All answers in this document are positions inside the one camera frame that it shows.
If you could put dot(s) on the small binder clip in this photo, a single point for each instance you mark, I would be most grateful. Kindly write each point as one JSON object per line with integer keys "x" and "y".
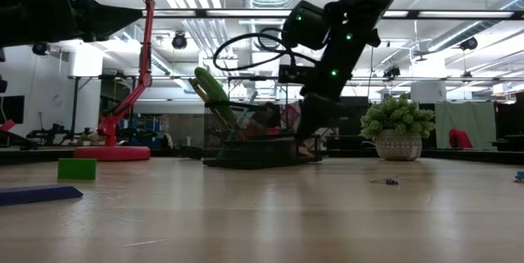
{"x": 387, "y": 181}

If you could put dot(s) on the potted green plant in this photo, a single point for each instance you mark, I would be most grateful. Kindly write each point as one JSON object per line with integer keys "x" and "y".
{"x": 395, "y": 132}

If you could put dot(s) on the black wall screen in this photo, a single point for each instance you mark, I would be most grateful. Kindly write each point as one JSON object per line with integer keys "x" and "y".
{"x": 12, "y": 109}

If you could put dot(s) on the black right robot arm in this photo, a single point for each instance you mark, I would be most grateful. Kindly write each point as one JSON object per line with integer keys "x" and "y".
{"x": 360, "y": 29}

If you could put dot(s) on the green eraser block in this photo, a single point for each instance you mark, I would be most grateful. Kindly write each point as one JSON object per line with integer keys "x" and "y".
{"x": 76, "y": 169}

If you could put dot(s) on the red desk lamp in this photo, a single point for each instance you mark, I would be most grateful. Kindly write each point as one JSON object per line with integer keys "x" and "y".
{"x": 112, "y": 153}

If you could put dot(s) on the colourful patchwork panel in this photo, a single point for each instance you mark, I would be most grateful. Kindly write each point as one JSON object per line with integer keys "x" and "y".
{"x": 290, "y": 117}

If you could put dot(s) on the black monitor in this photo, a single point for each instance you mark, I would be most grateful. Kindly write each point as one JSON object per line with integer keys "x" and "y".
{"x": 356, "y": 115}

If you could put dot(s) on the red chair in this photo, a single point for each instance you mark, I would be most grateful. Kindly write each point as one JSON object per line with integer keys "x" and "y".
{"x": 458, "y": 140}

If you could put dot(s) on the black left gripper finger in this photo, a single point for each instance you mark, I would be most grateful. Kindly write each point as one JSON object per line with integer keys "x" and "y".
{"x": 96, "y": 38}
{"x": 106, "y": 15}

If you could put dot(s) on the green fabric panel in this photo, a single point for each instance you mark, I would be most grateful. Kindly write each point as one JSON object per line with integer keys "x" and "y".
{"x": 466, "y": 119}

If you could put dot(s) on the small blue object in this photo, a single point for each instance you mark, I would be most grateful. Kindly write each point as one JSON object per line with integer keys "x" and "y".
{"x": 520, "y": 176}

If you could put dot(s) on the black ceiling spotlight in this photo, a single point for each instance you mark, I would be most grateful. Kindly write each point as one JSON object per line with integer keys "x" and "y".
{"x": 40, "y": 48}
{"x": 179, "y": 41}
{"x": 468, "y": 43}

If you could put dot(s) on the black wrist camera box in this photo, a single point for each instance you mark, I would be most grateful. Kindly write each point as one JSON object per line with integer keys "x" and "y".
{"x": 294, "y": 74}

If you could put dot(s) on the dark blue eraser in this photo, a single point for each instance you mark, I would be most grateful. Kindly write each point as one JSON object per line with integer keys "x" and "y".
{"x": 37, "y": 194}

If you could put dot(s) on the person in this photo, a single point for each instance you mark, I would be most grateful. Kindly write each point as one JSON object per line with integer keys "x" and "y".
{"x": 268, "y": 111}

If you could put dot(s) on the black mesh desk organizer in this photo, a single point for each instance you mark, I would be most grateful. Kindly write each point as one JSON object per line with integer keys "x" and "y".
{"x": 254, "y": 152}

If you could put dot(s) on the black overhead frame bar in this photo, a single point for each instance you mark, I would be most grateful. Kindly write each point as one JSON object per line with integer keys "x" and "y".
{"x": 200, "y": 13}

